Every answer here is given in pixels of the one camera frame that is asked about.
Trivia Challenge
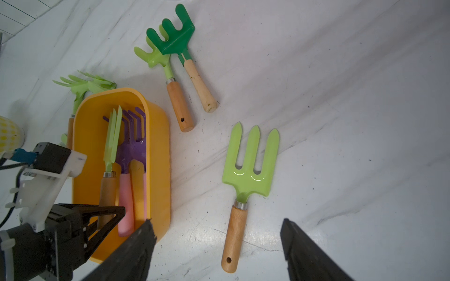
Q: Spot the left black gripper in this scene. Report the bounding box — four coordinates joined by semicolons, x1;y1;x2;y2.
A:
1;204;125;281

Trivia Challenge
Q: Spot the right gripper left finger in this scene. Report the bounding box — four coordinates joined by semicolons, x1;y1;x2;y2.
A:
83;220;157;281

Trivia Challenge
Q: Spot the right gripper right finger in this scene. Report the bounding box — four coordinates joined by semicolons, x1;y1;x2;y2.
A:
280;218;352;281

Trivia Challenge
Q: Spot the light green fork wooden handle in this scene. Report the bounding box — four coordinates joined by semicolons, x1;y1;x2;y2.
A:
96;105;124;231

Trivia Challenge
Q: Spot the purple rake pink handle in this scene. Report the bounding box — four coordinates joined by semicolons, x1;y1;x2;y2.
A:
112;128;134;237
125;107;148;220

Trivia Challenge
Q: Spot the yellow plastic storage box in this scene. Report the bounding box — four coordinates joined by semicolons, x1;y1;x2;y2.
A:
72;88;171;240

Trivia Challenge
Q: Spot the light green leaf rake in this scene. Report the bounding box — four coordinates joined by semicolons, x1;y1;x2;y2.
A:
53;70;117;149

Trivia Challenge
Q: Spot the dark green claw rake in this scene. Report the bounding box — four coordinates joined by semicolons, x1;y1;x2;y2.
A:
146;4;218;113

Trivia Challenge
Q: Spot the patterned small bowl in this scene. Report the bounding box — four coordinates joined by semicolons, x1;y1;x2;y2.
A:
0;116;25;154

